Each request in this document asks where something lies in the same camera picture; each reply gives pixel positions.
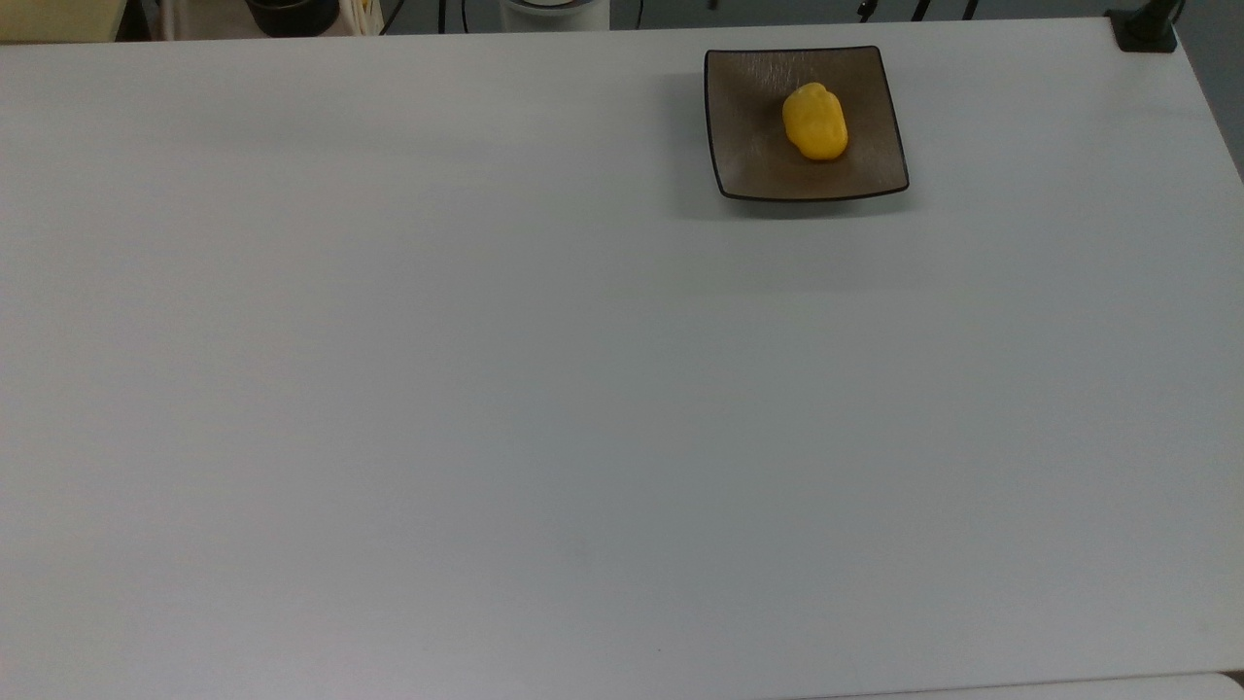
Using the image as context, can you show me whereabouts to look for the square brown ceramic plate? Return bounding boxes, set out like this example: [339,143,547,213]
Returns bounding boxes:
[704,46,911,203]

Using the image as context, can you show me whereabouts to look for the black table clamp mount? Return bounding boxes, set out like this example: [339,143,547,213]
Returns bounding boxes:
[1106,0,1185,53]

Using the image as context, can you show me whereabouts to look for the pale yellow box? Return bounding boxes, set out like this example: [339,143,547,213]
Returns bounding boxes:
[0,0,128,43]

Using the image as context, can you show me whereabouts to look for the black chair legs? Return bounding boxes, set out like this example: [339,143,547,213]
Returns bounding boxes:
[855,0,983,22]

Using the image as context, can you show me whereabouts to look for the black round bucket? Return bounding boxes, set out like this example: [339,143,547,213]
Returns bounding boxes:
[245,0,340,38]

